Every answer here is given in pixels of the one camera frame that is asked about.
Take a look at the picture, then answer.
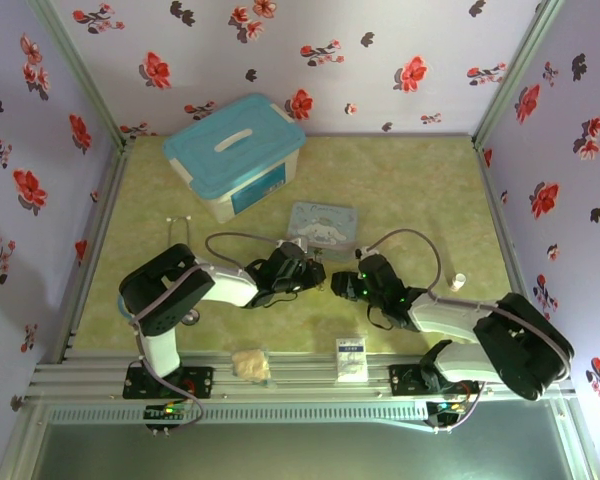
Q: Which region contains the light blue cartoon tin box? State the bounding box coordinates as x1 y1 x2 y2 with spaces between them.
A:
285 200 358 263

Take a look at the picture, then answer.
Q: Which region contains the white printed packet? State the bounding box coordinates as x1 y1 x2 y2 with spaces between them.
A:
335 337 370 384

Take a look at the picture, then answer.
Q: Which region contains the clear bag with beige contents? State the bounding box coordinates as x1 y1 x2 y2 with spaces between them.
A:
230 348 273 389

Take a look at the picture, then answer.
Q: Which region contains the blue stethoscope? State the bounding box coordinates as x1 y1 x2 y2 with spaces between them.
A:
117 214 202 327

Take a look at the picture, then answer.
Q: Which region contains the white storage box blue lid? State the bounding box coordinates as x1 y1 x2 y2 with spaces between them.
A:
162 93 307 225

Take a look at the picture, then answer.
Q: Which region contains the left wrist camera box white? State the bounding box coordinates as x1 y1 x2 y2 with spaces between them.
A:
276 238 310 257

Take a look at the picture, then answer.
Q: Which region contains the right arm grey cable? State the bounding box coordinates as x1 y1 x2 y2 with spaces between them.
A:
362 228 576 434

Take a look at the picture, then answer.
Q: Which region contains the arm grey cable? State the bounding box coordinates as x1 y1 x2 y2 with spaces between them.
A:
362 228 576 434
132 231 284 432

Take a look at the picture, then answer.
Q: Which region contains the left arm grey cable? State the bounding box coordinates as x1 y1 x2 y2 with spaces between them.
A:
132 231 284 432

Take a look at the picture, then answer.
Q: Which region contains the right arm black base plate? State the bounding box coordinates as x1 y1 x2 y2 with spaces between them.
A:
388 363 486 397

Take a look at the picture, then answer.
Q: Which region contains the aluminium frame cross rail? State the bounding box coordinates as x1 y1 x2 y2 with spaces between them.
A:
28 348 577 402

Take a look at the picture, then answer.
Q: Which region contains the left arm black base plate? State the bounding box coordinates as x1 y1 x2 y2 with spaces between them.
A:
123 365 216 400

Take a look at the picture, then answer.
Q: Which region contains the slotted grey cable duct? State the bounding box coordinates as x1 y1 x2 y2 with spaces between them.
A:
44 404 431 425

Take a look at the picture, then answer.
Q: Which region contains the aluminium frame side rail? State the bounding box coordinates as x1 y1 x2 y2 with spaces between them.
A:
473 144 567 357
58 143 134 364

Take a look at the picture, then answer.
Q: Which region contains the aluminium frame corner post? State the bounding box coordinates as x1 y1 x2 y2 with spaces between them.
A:
471 0 567 152
29 0 134 151

